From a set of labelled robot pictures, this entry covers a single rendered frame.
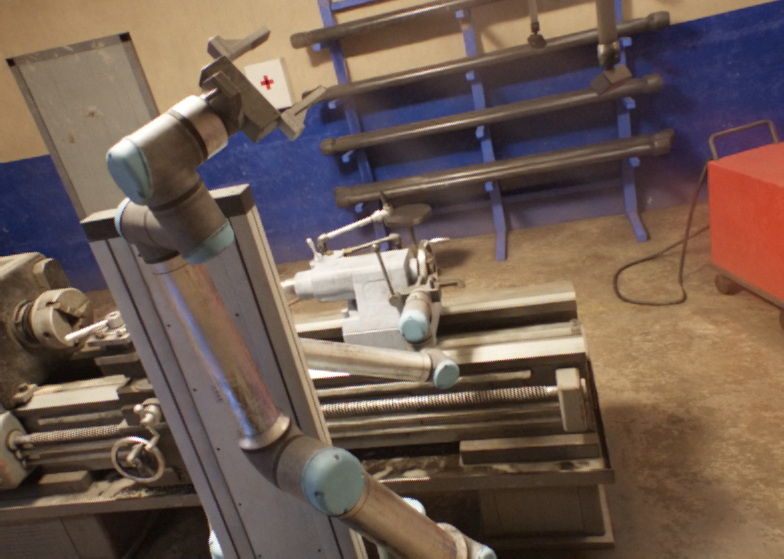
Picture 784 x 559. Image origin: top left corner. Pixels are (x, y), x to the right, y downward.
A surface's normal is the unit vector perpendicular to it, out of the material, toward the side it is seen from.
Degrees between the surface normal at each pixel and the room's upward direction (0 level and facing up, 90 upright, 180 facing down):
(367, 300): 70
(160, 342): 90
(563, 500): 90
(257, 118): 59
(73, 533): 90
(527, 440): 0
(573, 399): 90
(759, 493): 0
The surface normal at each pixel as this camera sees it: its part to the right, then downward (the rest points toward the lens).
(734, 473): -0.22, -0.90
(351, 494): 0.66, 0.02
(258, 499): -0.11, 0.41
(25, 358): 0.96, -0.14
